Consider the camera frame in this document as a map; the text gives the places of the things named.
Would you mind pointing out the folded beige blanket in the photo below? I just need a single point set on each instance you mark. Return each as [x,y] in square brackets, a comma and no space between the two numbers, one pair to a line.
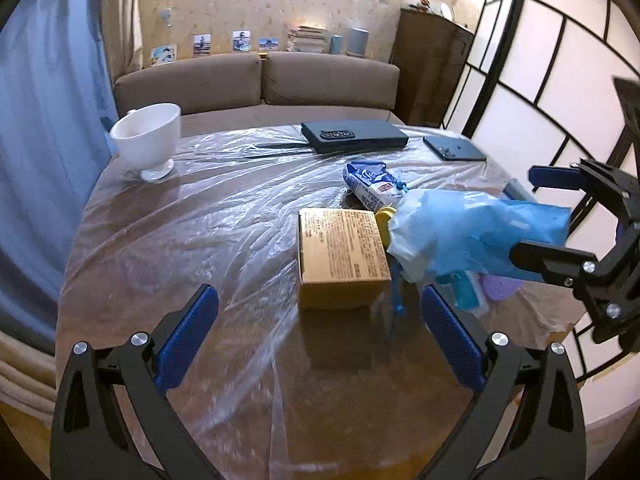
[25,375]

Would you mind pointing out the photo print with white border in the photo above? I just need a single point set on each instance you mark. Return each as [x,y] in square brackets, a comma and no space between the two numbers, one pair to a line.
[164,55]

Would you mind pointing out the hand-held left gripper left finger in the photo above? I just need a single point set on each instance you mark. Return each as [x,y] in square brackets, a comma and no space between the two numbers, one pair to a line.
[187,340]

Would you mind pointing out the white footed cup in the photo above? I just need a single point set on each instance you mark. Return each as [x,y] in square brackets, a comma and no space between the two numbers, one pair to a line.
[145,135]

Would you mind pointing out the black folding phone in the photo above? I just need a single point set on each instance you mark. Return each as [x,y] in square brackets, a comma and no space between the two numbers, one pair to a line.
[360,135]

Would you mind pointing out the large grey cylinder speaker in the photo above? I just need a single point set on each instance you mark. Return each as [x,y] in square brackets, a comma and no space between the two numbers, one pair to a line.
[356,42]

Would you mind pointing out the small landscape photo print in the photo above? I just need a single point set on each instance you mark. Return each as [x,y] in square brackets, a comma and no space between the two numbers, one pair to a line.
[268,44]

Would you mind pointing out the teal white packet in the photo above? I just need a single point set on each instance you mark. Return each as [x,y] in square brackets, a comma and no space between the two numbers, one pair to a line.
[462,292]

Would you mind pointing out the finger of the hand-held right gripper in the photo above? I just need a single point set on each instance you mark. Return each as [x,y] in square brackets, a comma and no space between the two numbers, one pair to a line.
[545,260]
[552,176]

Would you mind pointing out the black framed room divider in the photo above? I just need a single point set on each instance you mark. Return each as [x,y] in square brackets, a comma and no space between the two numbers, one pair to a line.
[550,60]

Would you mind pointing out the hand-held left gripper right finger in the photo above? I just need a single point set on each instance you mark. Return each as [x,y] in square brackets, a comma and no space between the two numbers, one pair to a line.
[452,345]

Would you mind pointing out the brown cardboard box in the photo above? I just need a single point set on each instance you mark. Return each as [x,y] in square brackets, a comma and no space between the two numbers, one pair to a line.
[340,245]

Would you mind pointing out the purple soft item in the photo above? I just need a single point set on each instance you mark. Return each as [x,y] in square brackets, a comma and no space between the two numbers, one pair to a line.
[500,287]

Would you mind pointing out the dark blue smartphone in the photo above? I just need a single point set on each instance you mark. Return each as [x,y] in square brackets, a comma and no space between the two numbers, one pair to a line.
[455,149]

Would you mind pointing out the blue curtain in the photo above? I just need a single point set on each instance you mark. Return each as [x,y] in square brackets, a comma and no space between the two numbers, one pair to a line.
[45,110]

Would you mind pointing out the small yellow cup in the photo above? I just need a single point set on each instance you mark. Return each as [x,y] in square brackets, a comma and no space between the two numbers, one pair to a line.
[382,225]

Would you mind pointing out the brown sofa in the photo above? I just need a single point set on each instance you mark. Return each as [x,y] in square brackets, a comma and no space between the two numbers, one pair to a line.
[325,80]

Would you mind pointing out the light blue plastic bag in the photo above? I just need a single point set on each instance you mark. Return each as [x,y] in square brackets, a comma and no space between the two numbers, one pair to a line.
[450,230]

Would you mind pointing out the photo print of standing figure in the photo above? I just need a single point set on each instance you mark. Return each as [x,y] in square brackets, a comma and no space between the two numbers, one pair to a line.
[202,45]

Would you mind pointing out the blue white tissue packet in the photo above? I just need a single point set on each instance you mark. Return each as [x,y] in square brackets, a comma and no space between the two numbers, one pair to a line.
[370,182]

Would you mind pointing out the beige curtain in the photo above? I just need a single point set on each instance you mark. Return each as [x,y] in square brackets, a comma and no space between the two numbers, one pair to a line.
[122,20]

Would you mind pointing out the brown ornament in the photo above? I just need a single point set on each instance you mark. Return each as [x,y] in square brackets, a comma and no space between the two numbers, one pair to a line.
[421,6]

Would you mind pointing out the photo print with dark portrait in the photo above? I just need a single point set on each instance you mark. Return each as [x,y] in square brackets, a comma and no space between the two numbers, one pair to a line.
[242,41]

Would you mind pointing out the dark wooden cabinet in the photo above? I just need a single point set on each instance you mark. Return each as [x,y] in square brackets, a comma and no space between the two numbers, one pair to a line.
[430,70]

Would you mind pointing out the stack of books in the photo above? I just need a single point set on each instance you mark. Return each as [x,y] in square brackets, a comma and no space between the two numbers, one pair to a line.
[307,40]

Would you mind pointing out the small blue-grey cylinder speaker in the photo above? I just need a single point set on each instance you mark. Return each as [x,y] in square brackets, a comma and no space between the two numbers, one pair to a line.
[336,45]

